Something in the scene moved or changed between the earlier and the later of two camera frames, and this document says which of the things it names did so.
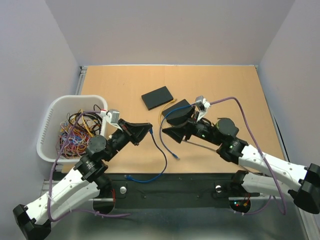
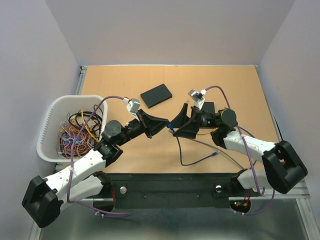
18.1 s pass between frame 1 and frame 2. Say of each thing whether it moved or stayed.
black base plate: stayed
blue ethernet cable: moved
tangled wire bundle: stayed
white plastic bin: stayed
